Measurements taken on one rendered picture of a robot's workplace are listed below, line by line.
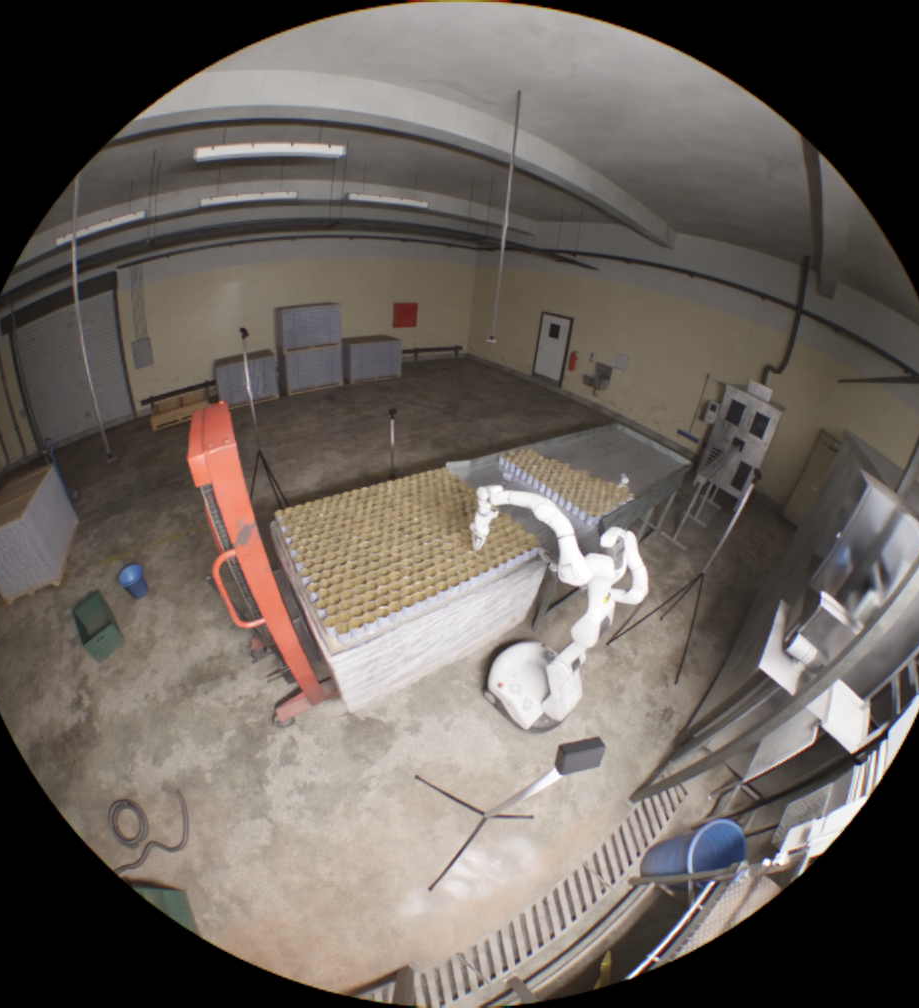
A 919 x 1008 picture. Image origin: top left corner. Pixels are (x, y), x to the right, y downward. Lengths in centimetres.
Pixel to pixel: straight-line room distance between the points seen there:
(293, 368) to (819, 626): 904
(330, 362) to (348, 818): 852
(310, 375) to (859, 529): 907
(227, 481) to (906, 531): 258
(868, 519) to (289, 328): 890
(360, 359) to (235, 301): 373
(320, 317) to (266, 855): 882
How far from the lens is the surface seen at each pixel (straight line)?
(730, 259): 848
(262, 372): 859
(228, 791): 290
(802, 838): 179
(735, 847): 276
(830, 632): 183
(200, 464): 139
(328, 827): 265
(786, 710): 179
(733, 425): 672
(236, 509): 149
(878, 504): 168
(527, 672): 268
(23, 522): 514
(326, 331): 881
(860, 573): 177
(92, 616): 448
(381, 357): 945
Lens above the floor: 258
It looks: 35 degrees down
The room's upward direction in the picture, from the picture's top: 6 degrees clockwise
